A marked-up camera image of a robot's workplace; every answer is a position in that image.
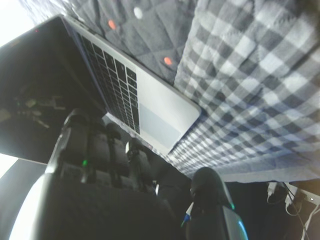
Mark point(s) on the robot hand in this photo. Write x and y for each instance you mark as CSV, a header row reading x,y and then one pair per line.
x,y
105,215

